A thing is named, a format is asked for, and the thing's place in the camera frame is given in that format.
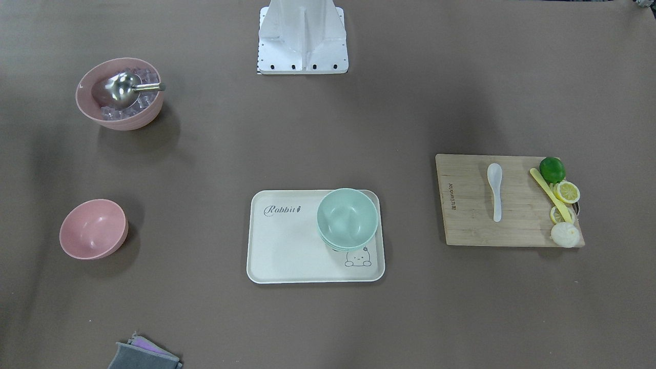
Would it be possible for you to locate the white ceramic spoon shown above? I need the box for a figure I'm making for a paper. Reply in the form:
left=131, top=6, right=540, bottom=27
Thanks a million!
left=487, top=162, right=502, bottom=222

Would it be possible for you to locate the small pink bowl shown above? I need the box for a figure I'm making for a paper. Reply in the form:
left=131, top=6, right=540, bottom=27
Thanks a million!
left=59, top=199, right=129, bottom=260

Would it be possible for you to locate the mint green bowl stack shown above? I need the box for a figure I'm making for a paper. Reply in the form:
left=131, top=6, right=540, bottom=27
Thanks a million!
left=316, top=188, right=379, bottom=252

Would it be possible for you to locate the large pink ice bowl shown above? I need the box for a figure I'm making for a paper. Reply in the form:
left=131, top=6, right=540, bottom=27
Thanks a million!
left=75, top=57, right=165, bottom=131

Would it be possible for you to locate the cream rabbit tray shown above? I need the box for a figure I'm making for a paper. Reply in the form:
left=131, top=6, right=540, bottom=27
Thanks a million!
left=246, top=190, right=386, bottom=283

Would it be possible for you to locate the wooden cutting board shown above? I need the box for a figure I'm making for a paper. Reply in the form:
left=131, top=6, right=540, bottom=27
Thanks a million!
left=435, top=154, right=556, bottom=248

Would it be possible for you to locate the green lime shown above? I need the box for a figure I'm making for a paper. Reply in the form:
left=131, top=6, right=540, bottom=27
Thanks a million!
left=539, top=157, right=566, bottom=183

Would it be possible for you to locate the metal ice scoop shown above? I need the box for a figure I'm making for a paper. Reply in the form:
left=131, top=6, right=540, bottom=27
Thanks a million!
left=92, top=71, right=166, bottom=110

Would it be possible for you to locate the lemon slice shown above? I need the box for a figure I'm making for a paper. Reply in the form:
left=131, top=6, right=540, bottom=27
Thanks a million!
left=550, top=206, right=577, bottom=224
left=552, top=180, right=581, bottom=204

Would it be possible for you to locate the white onion piece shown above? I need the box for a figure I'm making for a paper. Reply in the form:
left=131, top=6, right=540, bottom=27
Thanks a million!
left=550, top=222, right=581, bottom=248

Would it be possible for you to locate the folded grey cloth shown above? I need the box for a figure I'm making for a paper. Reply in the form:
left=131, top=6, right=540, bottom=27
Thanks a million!
left=108, top=333, right=183, bottom=368

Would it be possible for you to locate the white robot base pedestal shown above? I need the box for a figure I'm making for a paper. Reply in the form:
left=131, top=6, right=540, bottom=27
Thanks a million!
left=256, top=1, right=349, bottom=75

